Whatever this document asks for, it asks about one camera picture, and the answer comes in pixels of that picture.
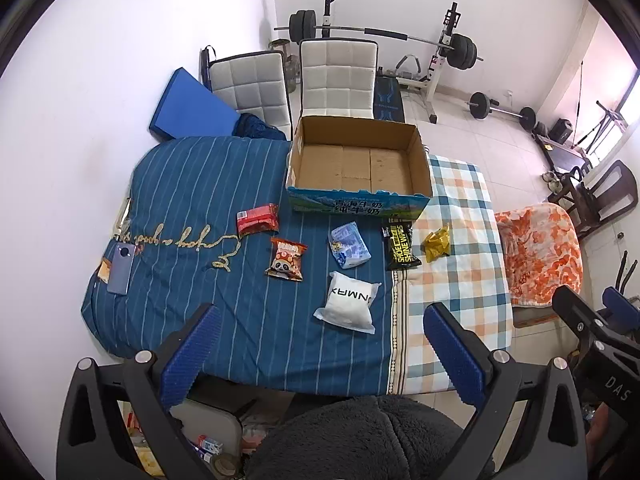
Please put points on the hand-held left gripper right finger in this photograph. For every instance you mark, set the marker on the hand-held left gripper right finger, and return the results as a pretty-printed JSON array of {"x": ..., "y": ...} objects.
[{"x": 455, "y": 355}]

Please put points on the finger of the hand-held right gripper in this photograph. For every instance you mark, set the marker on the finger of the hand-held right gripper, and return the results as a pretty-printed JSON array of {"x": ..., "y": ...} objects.
[
  {"x": 620, "y": 305},
  {"x": 582, "y": 317}
]

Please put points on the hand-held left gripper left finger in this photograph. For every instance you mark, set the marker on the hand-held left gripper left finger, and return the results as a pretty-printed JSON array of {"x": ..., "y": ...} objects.
[{"x": 192, "y": 355}]

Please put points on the yellow crinkled packet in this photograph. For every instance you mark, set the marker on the yellow crinkled packet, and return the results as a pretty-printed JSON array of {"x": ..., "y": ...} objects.
[{"x": 436, "y": 244}]

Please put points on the white soft packet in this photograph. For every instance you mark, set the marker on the white soft packet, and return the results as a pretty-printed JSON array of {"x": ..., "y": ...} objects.
[{"x": 347, "y": 302}]

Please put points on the black and yellow wipes packet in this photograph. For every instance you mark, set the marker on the black and yellow wipes packet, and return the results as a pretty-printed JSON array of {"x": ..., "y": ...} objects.
[{"x": 401, "y": 247}]

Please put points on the panda print snack packet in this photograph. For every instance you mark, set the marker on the panda print snack packet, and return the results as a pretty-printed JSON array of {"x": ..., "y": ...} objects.
[{"x": 286, "y": 260}]

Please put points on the red snack packet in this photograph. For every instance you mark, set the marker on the red snack packet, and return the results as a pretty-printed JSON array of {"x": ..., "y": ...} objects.
[{"x": 257, "y": 220}]

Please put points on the blue and white packet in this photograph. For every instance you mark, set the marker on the blue and white packet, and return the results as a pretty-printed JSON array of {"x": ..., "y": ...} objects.
[{"x": 350, "y": 245}]

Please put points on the cardboard box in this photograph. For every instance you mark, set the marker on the cardboard box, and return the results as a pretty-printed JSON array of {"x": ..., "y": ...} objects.
[{"x": 355, "y": 165}]

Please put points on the person's right hand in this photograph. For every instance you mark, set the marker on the person's right hand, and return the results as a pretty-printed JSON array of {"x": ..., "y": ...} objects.
[{"x": 597, "y": 435}]

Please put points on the small blue and white carton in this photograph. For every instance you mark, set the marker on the small blue and white carton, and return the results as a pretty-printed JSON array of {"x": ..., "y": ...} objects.
[{"x": 209, "y": 446}]

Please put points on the dark wooden chair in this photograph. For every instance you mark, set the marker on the dark wooden chair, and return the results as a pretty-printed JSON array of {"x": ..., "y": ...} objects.
[{"x": 610, "y": 195}]

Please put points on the blue smartphone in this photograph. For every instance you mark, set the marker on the blue smartphone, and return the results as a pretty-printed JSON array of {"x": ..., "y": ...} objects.
[{"x": 121, "y": 270}]

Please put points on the roll of tape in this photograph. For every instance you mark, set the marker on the roll of tape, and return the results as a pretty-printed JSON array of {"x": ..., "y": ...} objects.
[{"x": 225, "y": 466}]

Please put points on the small orange packet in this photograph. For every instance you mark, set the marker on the small orange packet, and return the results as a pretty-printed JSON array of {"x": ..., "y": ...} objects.
[{"x": 104, "y": 270}]

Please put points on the dark fluffy clothing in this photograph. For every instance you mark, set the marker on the dark fluffy clothing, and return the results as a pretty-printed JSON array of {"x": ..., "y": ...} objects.
[{"x": 350, "y": 440}]

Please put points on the pair of shoes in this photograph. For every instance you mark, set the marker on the pair of shoes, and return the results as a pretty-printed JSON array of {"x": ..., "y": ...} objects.
[{"x": 550, "y": 178}]

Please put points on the black speaker box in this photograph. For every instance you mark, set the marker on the black speaker box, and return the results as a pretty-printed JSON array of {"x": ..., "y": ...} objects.
[{"x": 562, "y": 131}]

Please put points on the black tripod stand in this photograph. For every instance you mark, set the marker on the black tripod stand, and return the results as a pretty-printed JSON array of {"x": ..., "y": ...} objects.
[{"x": 607, "y": 120}]

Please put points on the short barbell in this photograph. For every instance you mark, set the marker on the short barbell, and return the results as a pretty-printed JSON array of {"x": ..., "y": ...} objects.
[{"x": 479, "y": 105}]

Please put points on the dark blue cloth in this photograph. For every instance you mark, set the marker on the dark blue cloth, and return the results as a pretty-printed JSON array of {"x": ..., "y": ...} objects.
[{"x": 257, "y": 127}]

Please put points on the blue foam mat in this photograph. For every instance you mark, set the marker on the blue foam mat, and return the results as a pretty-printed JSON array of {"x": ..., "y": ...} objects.
[{"x": 192, "y": 105}]

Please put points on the white padded chair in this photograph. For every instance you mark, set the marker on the white padded chair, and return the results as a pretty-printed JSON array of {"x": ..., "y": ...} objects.
[
  {"x": 337, "y": 75},
  {"x": 250, "y": 85}
]

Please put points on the white weight rack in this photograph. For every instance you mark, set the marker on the white weight rack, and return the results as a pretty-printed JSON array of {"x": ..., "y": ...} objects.
[{"x": 435, "y": 70}]

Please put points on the black folded frame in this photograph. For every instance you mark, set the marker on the black folded frame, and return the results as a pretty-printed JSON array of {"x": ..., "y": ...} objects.
[{"x": 205, "y": 65}]

